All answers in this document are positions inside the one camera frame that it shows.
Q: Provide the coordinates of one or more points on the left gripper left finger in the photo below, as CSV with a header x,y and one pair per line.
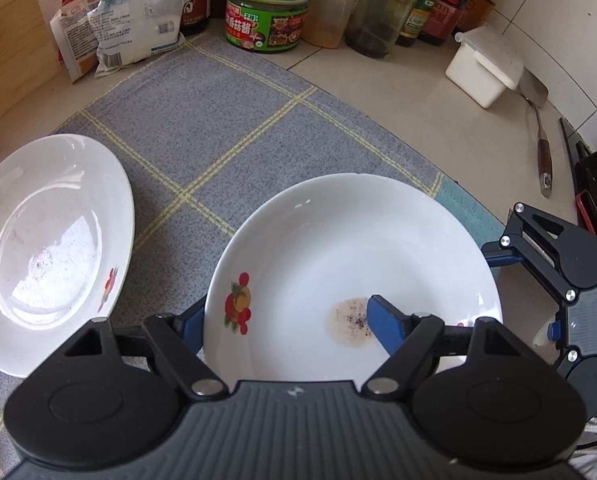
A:
x,y
175,341

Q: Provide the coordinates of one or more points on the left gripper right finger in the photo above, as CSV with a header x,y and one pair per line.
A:
x,y
410,342

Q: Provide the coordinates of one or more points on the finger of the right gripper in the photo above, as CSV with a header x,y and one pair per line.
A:
x,y
497,255

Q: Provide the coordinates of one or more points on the white plate with stain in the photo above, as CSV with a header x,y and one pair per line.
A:
x,y
288,298

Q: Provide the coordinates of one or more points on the white fruit plate back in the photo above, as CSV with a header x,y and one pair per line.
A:
x,y
67,225

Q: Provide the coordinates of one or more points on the white plastic seasoning box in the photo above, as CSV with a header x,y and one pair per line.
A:
x,y
485,65

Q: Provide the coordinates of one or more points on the red label sauce bottle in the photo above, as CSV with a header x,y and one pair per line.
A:
x,y
450,16

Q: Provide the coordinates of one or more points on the clear bottle red cap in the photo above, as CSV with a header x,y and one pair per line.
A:
x,y
375,25

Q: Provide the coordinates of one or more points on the yellow lid spice jar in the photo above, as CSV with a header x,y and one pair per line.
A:
x,y
325,22

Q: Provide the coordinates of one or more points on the bamboo cutting board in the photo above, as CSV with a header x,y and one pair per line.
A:
x,y
27,55

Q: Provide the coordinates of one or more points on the white seasoning bag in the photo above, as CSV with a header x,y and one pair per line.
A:
x,y
129,31

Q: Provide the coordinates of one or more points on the green lid sauce jar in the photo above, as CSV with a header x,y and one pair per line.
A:
x,y
265,25

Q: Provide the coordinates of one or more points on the red clipped snack bag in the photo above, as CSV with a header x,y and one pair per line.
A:
x,y
74,36

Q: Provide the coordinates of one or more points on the metal spatula wooden handle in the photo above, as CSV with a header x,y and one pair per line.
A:
x,y
536,95

